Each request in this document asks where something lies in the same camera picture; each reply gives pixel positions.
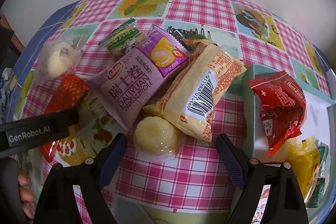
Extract dark green snack pack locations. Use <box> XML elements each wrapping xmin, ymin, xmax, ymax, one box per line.
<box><xmin>306</xmin><ymin>142</ymin><xmax>331</xmax><ymax>208</ymax></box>

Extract orange-red patterned wafer pack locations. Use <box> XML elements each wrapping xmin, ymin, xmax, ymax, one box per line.
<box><xmin>39</xmin><ymin>74</ymin><xmax>89</xmax><ymax>163</ymax></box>

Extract yellow bread snack pack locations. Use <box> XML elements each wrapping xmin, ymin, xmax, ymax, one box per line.
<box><xmin>286</xmin><ymin>136</ymin><xmax>320</xmax><ymax>204</ymax></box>

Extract round white cake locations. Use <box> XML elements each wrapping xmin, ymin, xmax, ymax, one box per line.
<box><xmin>33</xmin><ymin>40</ymin><xmax>82</xmax><ymax>85</ymax></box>

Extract red candy-wrap snack pack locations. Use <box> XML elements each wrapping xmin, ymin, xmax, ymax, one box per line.
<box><xmin>248</xmin><ymin>71</ymin><xmax>306</xmax><ymax>157</ymax></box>

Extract yellow pudding jelly cup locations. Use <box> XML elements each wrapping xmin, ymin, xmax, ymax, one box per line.
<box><xmin>133</xmin><ymin>117</ymin><xmax>186</xmax><ymax>162</ymax></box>

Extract purple swiss roll pack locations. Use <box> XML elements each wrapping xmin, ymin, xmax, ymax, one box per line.
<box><xmin>87</xmin><ymin>26</ymin><xmax>191</xmax><ymax>131</ymax></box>

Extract beige orange-print snack pack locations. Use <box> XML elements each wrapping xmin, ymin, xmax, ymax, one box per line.
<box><xmin>143</xmin><ymin>39</ymin><xmax>247</xmax><ymax>143</ymax></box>

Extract red white label snack pack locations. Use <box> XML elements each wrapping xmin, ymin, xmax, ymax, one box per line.
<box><xmin>251</xmin><ymin>185</ymin><xmax>270</xmax><ymax>224</ymax></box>

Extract person's left hand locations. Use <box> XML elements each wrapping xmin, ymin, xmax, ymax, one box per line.
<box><xmin>18</xmin><ymin>173</ymin><xmax>34</xmax><ymax>219</ymax></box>

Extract crumpled blue white wrapper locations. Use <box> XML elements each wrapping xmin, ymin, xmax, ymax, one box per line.
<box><xmin>1</xmin><ymin>68</ymin><xmax>18</xmax><ymax>117</ymax></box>

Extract white tray with teal rim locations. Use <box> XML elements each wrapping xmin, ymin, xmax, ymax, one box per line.
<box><xmin>241</xmin><ymin>64</ymin><xmax>336</xmax><ymax>224</ymax></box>

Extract pink checkered tablecloth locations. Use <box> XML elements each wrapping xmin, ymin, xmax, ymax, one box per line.
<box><xmin>13</xmin><ymin>0</ymin><xmax>333</xmax><ymax>215</ymax></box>

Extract small green cracker pack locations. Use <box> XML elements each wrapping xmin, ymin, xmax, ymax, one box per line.
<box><xmin>98</xmin><ymin>18</ymin><xmax>147</xmax><ymax>61</ymax></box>

